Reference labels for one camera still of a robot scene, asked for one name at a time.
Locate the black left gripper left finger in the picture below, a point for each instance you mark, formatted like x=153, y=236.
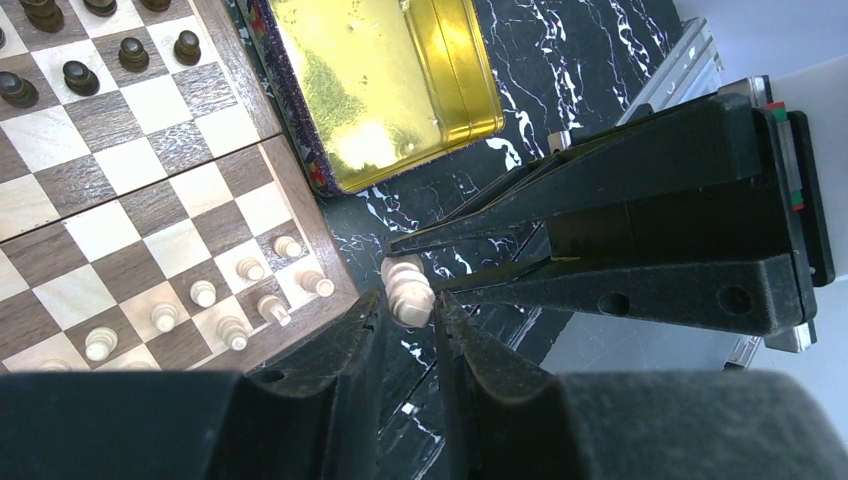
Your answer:
x=313, y=414

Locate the aluminium front rail frame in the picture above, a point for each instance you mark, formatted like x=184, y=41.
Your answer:
x=692, y=69

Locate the empty gold square tin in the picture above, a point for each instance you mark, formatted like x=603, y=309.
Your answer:
x=371, y=89

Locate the wooden chess board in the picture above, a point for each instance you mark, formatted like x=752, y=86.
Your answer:
x=102, y=219

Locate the white king chess piece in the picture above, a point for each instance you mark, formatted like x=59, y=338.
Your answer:
x=410, y=296

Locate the row of dark chess pieces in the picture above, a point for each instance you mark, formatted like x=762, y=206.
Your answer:
x=160, y=62

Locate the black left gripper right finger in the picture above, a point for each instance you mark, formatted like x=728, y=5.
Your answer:
x=507, y=418

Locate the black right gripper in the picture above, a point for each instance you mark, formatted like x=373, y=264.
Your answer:
x=682, y=217

